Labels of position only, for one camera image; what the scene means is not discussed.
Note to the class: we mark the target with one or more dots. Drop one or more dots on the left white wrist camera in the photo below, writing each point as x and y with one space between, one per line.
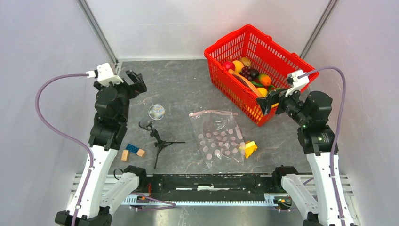
105 75

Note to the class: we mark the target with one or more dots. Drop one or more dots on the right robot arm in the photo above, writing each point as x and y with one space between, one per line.
328 207

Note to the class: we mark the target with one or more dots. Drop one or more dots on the blue toy block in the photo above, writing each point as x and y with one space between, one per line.
132 149

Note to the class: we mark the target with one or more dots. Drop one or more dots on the orange toy fruit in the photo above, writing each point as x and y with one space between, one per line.
238 66

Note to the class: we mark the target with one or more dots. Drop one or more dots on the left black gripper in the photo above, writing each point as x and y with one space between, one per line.
134 89

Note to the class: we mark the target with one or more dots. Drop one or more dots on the small wooden block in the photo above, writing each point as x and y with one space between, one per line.
125 156

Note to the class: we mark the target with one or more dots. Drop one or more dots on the red toy apple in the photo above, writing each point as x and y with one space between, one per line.
228 65

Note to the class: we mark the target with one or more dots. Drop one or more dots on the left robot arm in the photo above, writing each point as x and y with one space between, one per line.
89 207

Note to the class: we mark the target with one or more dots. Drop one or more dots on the yellow toy cheese wedge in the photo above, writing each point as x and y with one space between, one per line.
248 148

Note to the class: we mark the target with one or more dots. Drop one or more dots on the purple toy grapes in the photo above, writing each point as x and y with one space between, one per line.
249 73

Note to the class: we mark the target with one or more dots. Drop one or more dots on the brown toy potato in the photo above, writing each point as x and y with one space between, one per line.
245 61

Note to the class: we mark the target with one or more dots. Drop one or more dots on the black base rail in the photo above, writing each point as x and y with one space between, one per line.
209 187

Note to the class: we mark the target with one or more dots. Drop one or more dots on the red plastic shopping basket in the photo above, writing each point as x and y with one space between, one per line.
266 56

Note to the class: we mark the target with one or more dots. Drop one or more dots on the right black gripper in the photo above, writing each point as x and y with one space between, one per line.
278 96

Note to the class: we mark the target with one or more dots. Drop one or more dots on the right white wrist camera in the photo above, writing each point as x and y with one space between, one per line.
297 80

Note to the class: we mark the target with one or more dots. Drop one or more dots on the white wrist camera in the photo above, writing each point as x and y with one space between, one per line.
105 75
297 80

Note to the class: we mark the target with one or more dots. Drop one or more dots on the microphone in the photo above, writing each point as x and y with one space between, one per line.
155 113

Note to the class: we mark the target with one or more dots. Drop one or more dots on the clear zip top bag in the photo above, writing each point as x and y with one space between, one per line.
218 136

